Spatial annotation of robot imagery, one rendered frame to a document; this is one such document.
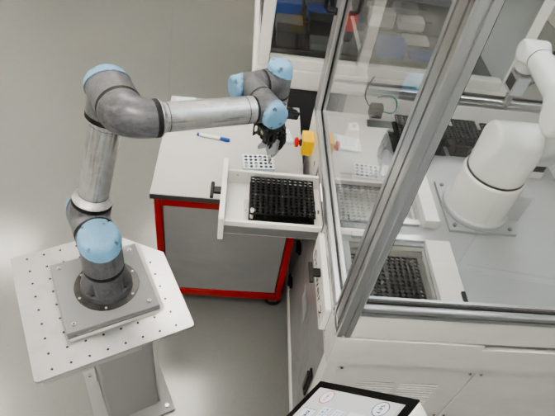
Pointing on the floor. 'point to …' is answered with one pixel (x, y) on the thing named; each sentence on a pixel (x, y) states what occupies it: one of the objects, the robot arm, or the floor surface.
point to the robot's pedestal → (129, 377)
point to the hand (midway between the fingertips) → (272, 152)
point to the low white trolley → (201, 208)
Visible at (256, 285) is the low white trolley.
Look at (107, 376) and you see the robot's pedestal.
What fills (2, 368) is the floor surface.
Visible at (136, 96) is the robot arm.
